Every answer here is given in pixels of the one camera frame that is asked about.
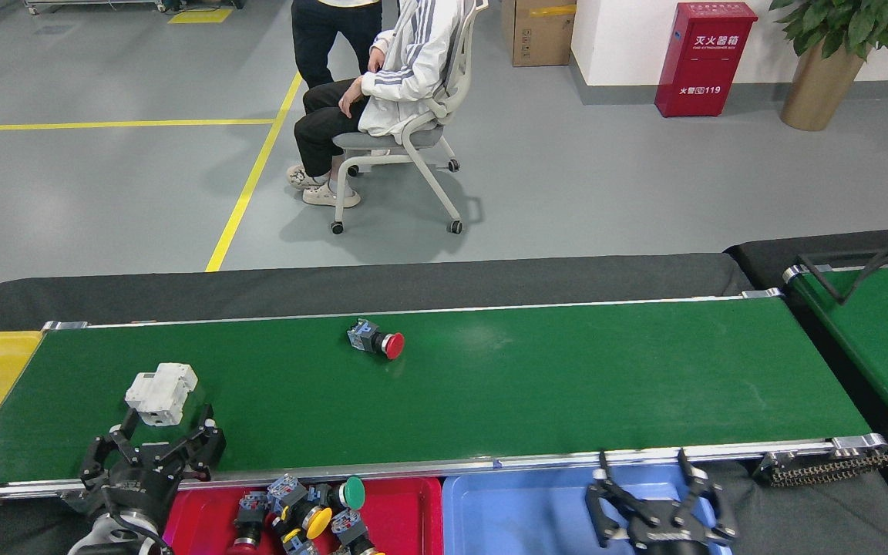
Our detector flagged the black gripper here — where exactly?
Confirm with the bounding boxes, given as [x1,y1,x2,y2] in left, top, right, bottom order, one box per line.
[78,405,227,525]
[585,449,738,555]

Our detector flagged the white circuit breaker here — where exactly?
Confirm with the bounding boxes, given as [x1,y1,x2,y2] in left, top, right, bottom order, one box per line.
[125,362,200,428]

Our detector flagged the green push button switch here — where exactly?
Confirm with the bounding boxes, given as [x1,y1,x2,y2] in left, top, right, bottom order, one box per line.
[308,476,367,514]

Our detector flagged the blue plastic tray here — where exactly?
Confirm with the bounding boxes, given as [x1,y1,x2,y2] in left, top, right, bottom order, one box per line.
[442,462,734,555]

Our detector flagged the long green conveyor belt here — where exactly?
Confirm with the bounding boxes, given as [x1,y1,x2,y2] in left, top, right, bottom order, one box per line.
[0,288,888,511]

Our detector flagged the red plastic tray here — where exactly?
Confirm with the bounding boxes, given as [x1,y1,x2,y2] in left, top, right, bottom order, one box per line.
[163,476,445,555]

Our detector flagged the person's left hand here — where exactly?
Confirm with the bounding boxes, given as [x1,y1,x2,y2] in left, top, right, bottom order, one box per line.
[338,76,368,119]

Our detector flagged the wide black table cloth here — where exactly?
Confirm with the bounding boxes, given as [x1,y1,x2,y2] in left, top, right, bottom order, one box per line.
[0,253,888,555]

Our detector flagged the narrow black table cloth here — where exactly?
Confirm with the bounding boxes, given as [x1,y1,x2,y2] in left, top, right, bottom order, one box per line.
[724,229,888,555]

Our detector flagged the grey white office chair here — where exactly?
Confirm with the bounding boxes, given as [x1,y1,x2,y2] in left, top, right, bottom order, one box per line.
[328,0,489,236]

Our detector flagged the red fire extinguisher cabinet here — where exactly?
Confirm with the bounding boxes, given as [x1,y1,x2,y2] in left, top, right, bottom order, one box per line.
[654,2,759,119]

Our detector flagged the potted plant in gold pot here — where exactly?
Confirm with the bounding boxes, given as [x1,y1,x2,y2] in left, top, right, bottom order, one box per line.
[769,0,888,132]

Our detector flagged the person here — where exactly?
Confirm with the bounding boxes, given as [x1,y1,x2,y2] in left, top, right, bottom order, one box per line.
[287,0,464,207]
[291,0,383,89]

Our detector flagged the metal rack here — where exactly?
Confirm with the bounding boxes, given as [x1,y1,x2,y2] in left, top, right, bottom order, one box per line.
[24,0,167,15]

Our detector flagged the brown cardboard box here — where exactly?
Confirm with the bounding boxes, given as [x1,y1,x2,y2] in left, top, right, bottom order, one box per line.
[501,0,577,68]

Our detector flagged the black drive chain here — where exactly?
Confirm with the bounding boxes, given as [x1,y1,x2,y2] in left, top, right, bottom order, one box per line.
[754,449,888,488]

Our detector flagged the black cable bundle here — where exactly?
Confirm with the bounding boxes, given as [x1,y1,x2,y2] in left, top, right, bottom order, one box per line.
[795,226,888,307]

